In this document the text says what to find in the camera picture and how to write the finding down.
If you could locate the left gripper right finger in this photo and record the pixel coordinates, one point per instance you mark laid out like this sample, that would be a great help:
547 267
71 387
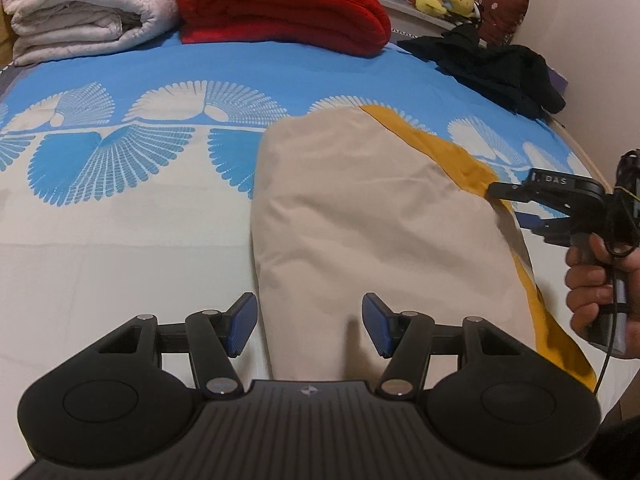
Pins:
405 340

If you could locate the beige and mustard garment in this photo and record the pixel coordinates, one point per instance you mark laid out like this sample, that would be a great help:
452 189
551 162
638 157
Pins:
352 200

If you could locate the white folded fleece blanket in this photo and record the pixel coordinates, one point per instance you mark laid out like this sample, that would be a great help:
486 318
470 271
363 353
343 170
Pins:
51 30

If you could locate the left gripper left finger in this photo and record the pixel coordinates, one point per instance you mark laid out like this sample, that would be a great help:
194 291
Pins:
214 338

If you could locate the black clothing pile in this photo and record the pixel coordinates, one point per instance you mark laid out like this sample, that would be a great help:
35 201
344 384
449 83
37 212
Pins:
513 77

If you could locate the purple paper bag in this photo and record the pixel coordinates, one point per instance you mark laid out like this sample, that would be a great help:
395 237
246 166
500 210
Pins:
558 81

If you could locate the person's right hand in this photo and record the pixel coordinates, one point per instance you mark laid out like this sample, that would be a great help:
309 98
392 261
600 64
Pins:
589 290

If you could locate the red folded blanket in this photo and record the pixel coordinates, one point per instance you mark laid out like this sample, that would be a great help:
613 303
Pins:
354 27

